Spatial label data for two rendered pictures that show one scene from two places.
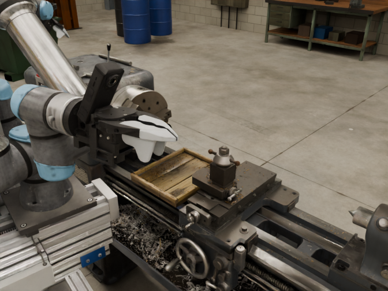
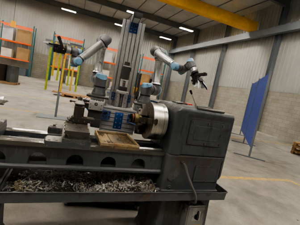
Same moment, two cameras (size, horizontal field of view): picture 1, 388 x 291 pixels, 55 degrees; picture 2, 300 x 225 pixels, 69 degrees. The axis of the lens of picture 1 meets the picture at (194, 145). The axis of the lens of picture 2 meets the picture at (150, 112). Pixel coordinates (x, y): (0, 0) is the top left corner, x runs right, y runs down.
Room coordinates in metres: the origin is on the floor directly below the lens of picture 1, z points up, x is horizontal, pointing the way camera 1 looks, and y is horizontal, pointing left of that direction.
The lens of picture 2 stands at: (2.41, -1.40, 1.36)
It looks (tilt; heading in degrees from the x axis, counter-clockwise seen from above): 7 degrees down; 115
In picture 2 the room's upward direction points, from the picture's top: 11 degrees clockwise
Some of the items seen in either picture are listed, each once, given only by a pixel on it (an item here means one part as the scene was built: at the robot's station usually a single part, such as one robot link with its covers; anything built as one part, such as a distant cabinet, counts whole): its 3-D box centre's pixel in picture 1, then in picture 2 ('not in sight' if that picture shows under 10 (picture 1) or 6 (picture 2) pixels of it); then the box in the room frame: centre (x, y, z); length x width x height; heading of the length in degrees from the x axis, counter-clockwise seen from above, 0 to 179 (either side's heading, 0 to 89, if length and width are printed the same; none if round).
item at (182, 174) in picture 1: (180, 174); (115, 139); (1.47, 0.06, 0.89); 0.36 x 0.30 x 0.04; 137
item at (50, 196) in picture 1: (44, 182); (99, 90); (0.92, 0.45, 1.21); 0.15 x 0.15 x 0.10
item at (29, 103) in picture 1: (43, 108); (76, 52); (0.66, 0.29, 1.56); 0.11 x 0.08 x 0.09; 58
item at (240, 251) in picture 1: (239, 257); not in sight; (0.98, -0.16, 0.84); 0.04 x 0.04 x 0.10; 47
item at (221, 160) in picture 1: (223, 157); (79, 102); (1.20, -0.11, 1.13); 0.08 x 0.08 x 0.03
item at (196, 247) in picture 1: (203, 258); not in sight; (1.07, -0.04, 0.75); 0.27 x 0.10 x 0.23; 47
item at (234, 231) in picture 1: (242, 204); (68, 133); (1.22, -0.20, 0.90); 0.47 x 0.30 x 0.06; 137
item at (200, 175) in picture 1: (217, 185); (80, 120); (1.22, -0.09, 0.99); 0.20 x 0.10 x 0.05; 47
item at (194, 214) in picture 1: (190, 219); not in sight; (1.06, 0.01, 0.95); 0.07 x 0.04 x 0.04; 137
